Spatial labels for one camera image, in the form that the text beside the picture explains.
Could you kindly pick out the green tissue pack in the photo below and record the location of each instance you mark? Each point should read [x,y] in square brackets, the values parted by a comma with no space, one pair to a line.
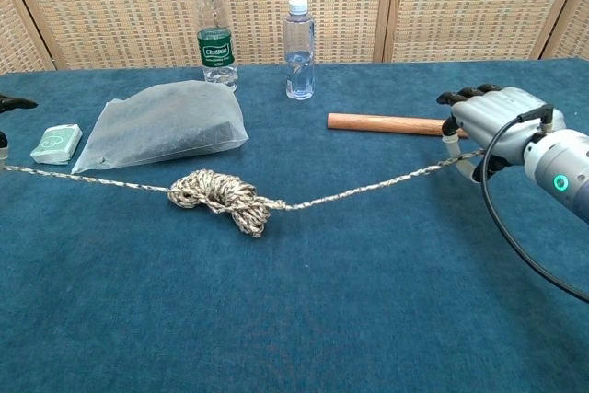
[55,143]

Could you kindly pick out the clear bottle white cap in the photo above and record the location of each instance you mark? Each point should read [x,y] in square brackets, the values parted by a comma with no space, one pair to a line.
[299,57]

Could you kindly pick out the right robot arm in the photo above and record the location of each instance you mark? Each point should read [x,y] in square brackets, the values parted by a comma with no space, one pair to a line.
[561,167]

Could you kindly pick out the translucent white plastic bag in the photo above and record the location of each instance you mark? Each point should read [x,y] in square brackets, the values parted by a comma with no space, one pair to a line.
[161,126]

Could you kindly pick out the green label water bottle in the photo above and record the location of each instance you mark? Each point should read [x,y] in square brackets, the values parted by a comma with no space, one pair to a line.
[216,50]

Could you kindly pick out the blue table cloth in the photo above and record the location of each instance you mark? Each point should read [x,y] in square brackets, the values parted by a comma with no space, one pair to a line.
[322,328]

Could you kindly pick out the round wooden stick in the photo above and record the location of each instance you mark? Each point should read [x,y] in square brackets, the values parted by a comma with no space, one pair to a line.
[382,122]

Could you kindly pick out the woven bamboo folding screen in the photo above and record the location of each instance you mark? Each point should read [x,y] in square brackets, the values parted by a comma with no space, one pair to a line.
[115,6]

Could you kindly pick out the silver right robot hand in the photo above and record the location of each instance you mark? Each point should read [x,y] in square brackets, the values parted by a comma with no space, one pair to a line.
[492,121]

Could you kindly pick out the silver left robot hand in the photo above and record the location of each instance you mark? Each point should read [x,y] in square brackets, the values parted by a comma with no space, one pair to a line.
[14,103]

